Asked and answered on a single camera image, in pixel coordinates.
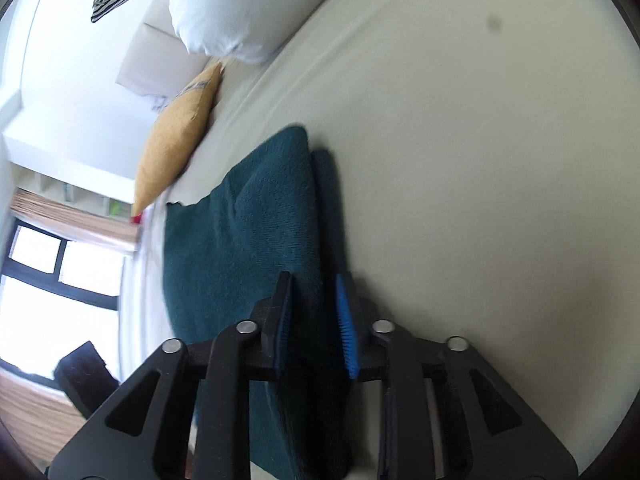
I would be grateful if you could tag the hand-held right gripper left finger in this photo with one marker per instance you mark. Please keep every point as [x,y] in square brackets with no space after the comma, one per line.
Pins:
[284,330]

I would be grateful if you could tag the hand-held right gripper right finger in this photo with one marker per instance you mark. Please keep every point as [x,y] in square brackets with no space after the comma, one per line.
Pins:
[346,330]

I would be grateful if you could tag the teal knit sweater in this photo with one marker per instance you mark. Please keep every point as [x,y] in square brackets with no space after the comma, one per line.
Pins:
[240,260]

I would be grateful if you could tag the black framed window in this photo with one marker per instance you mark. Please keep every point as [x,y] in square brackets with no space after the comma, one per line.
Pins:
[35,300]

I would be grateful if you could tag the small red object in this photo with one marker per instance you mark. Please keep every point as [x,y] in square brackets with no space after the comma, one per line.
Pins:
[136,218]

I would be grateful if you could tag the small green object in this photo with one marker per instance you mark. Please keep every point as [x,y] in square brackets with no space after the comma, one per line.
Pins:
[119,207]

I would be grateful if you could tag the cream bed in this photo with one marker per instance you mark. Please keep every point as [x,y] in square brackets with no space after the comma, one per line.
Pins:
[450,160]

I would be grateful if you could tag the yellow pillow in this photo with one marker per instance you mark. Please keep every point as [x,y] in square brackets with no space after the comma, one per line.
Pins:
[175,145]

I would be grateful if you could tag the cream headboard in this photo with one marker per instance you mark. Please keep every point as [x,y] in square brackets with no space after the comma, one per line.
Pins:
[155,55]

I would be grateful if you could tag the white pillow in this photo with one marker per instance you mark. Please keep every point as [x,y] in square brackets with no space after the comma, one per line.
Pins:
[230,5]

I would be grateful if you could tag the white wall shelf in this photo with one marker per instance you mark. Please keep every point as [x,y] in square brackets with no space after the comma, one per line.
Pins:
[60,187]

